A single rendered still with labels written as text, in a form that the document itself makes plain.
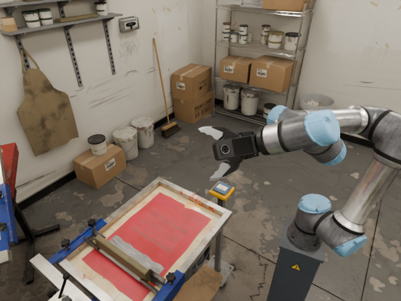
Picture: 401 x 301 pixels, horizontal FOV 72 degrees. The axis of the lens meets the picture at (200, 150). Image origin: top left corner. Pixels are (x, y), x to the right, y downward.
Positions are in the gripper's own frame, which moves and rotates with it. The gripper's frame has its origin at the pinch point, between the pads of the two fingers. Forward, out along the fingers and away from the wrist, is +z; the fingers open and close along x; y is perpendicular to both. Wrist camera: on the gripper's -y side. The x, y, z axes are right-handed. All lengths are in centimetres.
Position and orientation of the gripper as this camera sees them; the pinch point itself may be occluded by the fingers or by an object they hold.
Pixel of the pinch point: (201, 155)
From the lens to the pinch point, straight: 78.2
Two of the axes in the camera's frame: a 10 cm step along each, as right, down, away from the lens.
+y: 6.4, -1.1, 7.6
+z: -7.3, 1.8, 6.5
